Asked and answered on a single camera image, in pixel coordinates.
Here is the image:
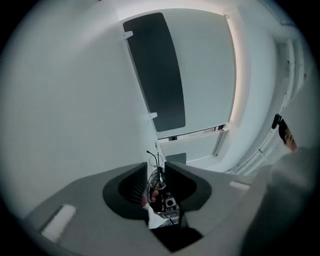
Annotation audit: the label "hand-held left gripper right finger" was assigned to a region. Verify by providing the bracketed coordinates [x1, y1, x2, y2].
[163, 161, 260, 253]

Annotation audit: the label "white ceiling track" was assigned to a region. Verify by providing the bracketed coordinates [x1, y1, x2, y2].
[273, 34, 310, 111]

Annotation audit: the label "person's head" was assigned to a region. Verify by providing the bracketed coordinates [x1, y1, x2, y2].
[278, 118, 298, 153]

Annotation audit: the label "person's right hand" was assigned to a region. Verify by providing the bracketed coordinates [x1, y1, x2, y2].
[141, 189, 161, 209]

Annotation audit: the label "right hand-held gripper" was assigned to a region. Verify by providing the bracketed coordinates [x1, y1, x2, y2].
[154, 191, 179, 220]

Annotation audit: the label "black head-worn camera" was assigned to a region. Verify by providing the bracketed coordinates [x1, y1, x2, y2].
[271, 113, 282, 130]

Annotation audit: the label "black wire-frame eyeglasses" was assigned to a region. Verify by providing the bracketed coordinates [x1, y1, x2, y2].
[146, 149, 168, 191]

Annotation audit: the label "linear ceiling light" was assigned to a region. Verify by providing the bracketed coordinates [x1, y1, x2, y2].
[222, 12, 252, 131]

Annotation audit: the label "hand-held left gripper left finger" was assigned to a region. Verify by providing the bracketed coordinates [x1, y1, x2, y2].
[24, 161, 176, 255]

